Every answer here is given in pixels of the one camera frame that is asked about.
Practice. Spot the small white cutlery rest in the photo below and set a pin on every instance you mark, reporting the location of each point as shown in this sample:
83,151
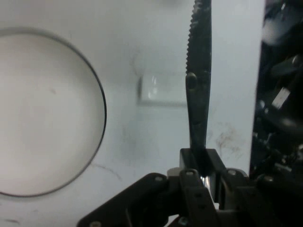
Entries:
163,91

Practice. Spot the silver table knife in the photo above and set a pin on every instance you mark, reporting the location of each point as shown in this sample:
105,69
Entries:
198,106

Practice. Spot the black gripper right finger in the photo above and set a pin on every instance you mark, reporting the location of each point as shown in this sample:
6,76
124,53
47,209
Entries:
255,203

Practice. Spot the white plate with black rim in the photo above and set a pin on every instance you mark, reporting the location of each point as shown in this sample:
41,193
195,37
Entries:
42,113

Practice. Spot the black object on floor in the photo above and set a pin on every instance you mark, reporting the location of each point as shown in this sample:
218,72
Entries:
284,118

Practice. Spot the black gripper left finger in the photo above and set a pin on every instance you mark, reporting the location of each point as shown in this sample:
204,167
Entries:
146,203

